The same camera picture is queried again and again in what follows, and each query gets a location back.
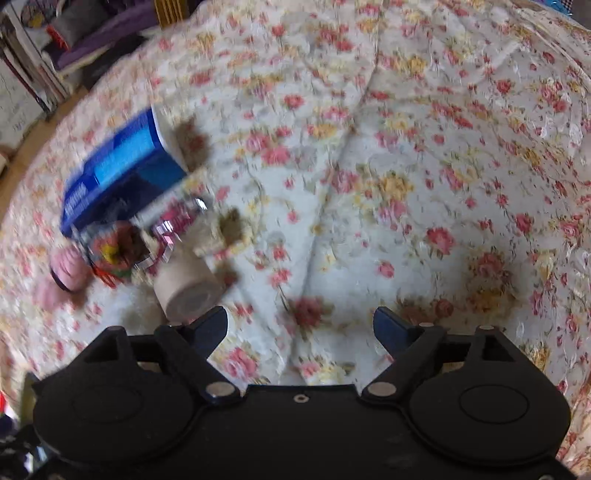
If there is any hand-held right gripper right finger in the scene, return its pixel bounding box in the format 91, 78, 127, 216
361, 307, 532, 403

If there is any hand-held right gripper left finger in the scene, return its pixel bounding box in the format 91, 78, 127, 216
69, 305, 241, 406

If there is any beige tape roll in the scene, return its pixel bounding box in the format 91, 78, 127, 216
154, 256, 225, 324

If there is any red knitted pouch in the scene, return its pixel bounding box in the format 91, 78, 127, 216
85, 220, 155, 280

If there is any pink cloth bow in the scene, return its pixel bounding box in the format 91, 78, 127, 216
39, 242, 95, 305

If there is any floral bedspread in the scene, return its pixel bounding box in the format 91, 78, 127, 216
0, 0, 591, 476

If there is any blue tissue pack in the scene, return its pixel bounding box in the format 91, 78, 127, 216
60, 107, 188, 238

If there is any white cabinet with drawings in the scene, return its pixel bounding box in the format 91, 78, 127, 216
0, 46, 51, 144

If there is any purple sofa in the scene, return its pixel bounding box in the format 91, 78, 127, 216
46, 0, 158, 72

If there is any wooden chair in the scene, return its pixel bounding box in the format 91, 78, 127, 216
154, 0, 188, 20

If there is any red cushion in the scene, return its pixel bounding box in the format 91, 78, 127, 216
46, 25, 70, 49

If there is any grey cushion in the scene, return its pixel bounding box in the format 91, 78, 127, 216
55, 9, 100, 44

